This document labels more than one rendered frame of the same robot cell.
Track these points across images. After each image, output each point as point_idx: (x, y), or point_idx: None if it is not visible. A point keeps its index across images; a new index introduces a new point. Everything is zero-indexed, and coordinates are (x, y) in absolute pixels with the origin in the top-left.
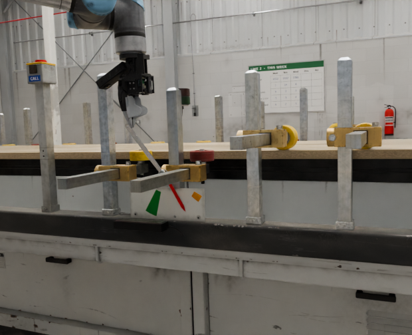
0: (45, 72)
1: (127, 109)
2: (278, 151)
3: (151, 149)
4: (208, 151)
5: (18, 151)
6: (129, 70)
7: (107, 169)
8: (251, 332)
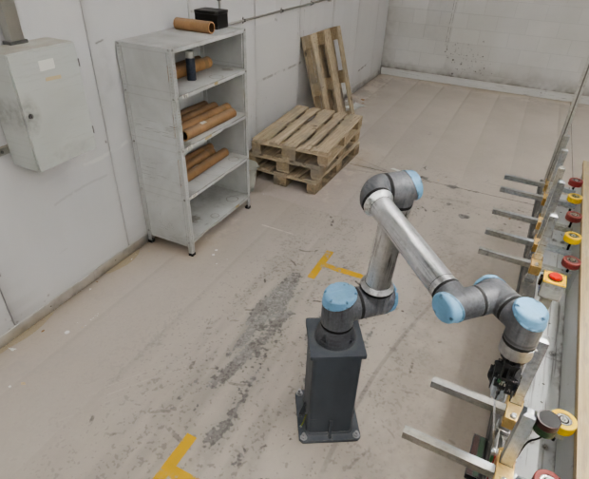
0: (544, 289)
1: (491, 385)
2: None
3: None
4: None
5: None
6: (503, 362)
7: (498, 401)
8: None
